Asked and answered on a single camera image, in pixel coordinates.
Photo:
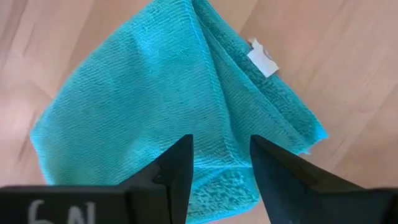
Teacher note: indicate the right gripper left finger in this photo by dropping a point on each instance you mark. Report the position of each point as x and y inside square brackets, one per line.
[161, 193]

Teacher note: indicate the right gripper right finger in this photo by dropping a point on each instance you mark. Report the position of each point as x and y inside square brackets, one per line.
[295, 193]

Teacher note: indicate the teal microfiber towel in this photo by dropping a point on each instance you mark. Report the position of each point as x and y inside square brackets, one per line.
[140, 109]

